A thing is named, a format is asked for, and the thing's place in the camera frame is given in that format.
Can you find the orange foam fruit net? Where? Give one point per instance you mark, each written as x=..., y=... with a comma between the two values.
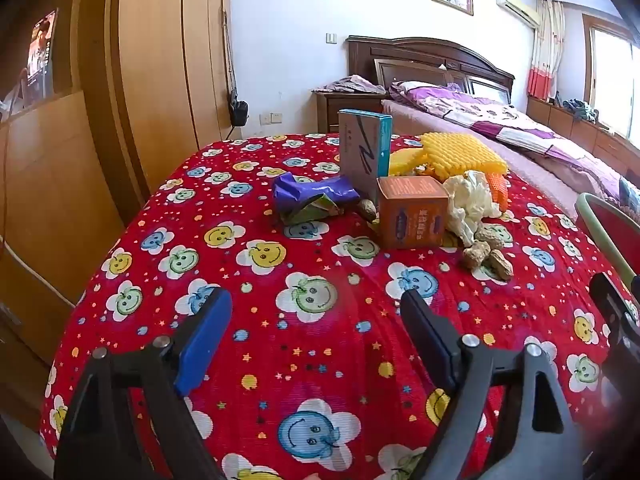
x=497, y=192

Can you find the lit screen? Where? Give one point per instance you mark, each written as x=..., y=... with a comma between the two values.
x=42, y=55

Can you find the peanut in shell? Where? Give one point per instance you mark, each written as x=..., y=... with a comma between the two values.
x=501, y=265
x=489, y=237
x=368, y=210
x=476, y=255

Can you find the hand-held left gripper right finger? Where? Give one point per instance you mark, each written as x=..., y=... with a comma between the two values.
x=427, y=327

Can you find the crumpled white tissue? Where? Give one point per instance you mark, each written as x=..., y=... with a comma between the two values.
x=470, y=200

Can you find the yellow foam fruit net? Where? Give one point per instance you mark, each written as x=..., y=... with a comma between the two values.
x=465, y=155
x=402, y=162

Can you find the dark wooden headboard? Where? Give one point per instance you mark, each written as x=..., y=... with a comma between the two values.
x=400, y=55

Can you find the blue plaid cloth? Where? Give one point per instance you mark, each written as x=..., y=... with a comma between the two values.
x=631, y=192

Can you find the white and red curtain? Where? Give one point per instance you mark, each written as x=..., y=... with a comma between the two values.
x=545, y=50

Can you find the window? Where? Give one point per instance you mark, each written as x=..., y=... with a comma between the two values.
x=615, y=80

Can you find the white wall socket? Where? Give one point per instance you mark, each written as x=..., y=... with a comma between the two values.
x=271, y=118

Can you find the pink cloth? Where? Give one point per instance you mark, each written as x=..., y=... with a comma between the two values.
x=355, y=85

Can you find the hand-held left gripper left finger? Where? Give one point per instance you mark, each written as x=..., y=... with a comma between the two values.
x=205, y=340

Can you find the orange cardboard box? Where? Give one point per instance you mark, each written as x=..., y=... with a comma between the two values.
x=410, y=215

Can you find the white air conditioner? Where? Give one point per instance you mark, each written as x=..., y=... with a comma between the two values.
x=517, y=7

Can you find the dark wooden nightstand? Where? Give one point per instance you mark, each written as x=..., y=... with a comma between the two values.
x=345, y=110

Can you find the wooden window cabinet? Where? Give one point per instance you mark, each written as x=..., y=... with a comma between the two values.
x=595, y=140

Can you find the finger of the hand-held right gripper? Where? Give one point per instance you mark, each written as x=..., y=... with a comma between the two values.
x=612, y=300

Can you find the wooden side cabinet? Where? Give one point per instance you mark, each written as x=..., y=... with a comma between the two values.
x=50, y=185

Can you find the wooden wardrobe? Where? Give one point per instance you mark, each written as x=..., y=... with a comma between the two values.
x=160, y=85

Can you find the red smiley flower tablecloth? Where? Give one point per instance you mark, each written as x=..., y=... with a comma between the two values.
x=250, y=210

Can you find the pile of clothes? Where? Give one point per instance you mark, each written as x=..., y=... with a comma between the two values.
x=580, y=110

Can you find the bed with pink sheet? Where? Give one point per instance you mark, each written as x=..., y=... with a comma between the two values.
x=540, y=172

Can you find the black hanging bag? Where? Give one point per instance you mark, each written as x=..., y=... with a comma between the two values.
x=240, y=112

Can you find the purple plastic wrapper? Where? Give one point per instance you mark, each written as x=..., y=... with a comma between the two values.
x=310, y=190

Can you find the purple patterned quilt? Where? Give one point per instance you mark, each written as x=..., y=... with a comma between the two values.
x=480, y=115

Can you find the grey medicine box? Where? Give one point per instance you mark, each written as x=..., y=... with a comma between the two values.
x=360, y=150

